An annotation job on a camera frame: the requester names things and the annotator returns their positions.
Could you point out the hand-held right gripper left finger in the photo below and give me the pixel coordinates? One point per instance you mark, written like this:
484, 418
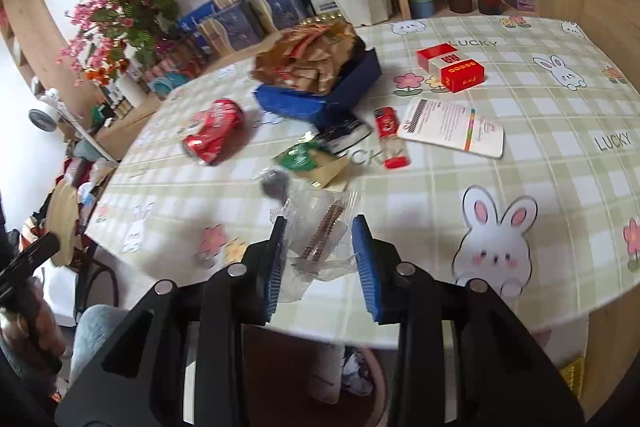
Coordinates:
274, 267

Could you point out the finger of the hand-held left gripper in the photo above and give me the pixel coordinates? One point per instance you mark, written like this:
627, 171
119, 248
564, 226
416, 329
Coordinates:
32, 254

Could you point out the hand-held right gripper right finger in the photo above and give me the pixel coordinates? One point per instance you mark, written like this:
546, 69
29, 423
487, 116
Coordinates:
367, 272

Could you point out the clear plastic bag with sticks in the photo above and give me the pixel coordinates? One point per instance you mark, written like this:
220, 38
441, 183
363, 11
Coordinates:
317, 237

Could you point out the tan paper wrapper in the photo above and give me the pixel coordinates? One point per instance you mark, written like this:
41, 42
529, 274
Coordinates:
330, 172

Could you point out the green snack wrapper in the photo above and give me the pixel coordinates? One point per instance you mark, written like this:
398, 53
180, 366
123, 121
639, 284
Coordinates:
300, 157

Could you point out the brown plastic bin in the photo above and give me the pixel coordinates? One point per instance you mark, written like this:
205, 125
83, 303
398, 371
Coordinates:
377, 387

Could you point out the crushed red soda can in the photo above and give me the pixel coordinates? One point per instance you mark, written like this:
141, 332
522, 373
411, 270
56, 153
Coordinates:
212, 132

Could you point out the dark blue cardboard box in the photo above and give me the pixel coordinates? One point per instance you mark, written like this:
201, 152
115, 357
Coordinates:
320, 104

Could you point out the pile of brown snack wrappers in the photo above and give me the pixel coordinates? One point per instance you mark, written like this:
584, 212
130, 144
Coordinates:
310, 57

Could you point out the person's left hand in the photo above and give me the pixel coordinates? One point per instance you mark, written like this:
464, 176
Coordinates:
46, 324

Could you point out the beige straw fan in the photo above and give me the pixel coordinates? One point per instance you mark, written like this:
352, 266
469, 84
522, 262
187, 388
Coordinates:
62, 227

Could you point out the black metal table leg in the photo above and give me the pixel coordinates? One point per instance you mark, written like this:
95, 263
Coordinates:
82, 277

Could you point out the person's fuzzy trouser leg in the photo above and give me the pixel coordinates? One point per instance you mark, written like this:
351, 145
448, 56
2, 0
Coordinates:
95, 332

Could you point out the dark grey round object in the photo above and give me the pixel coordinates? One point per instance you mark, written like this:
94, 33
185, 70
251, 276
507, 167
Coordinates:
275, 183

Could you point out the white desk fan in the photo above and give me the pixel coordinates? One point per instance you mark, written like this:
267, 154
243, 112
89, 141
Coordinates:
42, 117

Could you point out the small black pack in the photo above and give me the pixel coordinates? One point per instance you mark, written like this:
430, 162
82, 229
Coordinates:
345, 134

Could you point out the red tube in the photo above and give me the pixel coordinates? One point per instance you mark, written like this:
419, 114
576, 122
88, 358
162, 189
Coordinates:
387, 127

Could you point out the white printed card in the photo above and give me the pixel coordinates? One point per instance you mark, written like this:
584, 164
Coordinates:
450, 127

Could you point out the wooden sideboard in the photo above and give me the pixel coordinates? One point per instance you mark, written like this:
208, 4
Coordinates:
50, 57

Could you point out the green plaid bunny tablecloth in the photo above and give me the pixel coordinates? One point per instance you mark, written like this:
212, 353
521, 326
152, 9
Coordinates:
550, 157

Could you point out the red cigarette pack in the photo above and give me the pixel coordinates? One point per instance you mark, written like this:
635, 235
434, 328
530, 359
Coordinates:
452, 67

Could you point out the colourful printed gift box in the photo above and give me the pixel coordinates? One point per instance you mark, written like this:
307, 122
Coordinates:
172, 69

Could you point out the yellow packet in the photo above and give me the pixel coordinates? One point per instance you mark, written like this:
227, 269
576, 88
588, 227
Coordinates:
572, 376

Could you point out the gold foil capsule tray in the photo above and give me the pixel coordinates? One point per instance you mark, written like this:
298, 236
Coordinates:
320, 20

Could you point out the flat dark blue box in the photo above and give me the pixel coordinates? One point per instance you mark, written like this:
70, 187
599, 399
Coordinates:
195, 16

